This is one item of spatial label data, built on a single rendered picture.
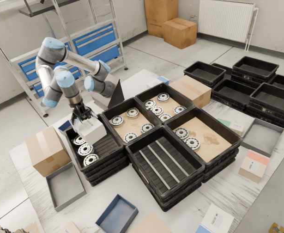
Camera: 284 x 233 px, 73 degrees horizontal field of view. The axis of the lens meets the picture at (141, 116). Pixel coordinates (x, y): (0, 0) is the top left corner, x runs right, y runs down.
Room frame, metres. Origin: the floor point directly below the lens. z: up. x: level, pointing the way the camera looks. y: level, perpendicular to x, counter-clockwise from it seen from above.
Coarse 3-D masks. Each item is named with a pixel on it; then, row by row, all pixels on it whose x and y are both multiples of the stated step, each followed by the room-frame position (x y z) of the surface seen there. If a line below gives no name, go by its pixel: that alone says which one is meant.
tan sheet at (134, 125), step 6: (126, 114) 1.16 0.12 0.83; (126, 120) 1.09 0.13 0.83; (132, 120) 1.08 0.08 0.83; (138, 120) 1.07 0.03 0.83; (144, 120) 1.05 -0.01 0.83; (126, 126) 1.03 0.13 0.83; (132, 126) 1.02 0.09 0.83; (138, 126) 1.00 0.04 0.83; (120, 132) 0.98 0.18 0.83; (126, 132) 0.97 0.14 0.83; (138, 132) 0.94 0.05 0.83
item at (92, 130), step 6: (84, 120) 0.84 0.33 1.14; (90, 120) 0.83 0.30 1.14; (96, 120) 0.82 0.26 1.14; (84, 126) 0.79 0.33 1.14; (90, 126) 0.78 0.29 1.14; (96, 126) 0.77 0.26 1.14; (102, 126) 0.78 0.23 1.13; (78, 132) 0.81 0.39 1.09; (84, 132) 0.74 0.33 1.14; (90, 132) 0.73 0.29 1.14; (96, 132) 0.75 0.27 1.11; (102, 132) 0.77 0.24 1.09; (84, 138) 0.74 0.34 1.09; (90, 138) 0.73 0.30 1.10; (96, 138) 0.74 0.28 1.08; (90, 144) 0.72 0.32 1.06
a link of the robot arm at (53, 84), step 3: (57, 66) 0.95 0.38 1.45; (60, 66) 0.94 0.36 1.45; (63, 66) 0.95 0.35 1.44; (54, 69) 0.93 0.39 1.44; (57, 69) 0.91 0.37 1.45; (60, 69) 0.90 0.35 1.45; (63, 69) 0.90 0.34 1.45; (66, 69) 0.91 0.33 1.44; (54, 72) 0.91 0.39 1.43; (57, 72) 0.89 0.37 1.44; (54, 75) 0.89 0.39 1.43; (54, 78) 0.88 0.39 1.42; (51, 81) 0.88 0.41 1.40; (54, 81) 0.87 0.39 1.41; (51, 84) 0.87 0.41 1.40; (54, 84) 0.86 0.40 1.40; (57, 84) 0.86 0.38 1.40; (54, 87) 0.85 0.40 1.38; (57, 87) 0.85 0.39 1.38; (57, 90) 0.85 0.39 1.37; (60, 90) 0.85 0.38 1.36
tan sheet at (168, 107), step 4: (156, 96) 1.32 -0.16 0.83; (156, 100) 1.26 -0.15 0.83; (172, 100) 1.22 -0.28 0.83; (156, 104) 1.21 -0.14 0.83; (160, 104) 1.20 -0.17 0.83; (164, 104) 1.19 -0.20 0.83; (168, 104) 1.18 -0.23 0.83; (172, 104) 1.17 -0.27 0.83; (176, 104) 1.16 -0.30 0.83; (164, 108) 1.14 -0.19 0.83; (168, 108) 1.14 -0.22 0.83; (172, 108) 1.13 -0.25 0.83; (164, 112) 1.10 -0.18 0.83; (168, 112) 1.09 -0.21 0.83; (172, 112) 1.08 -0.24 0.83
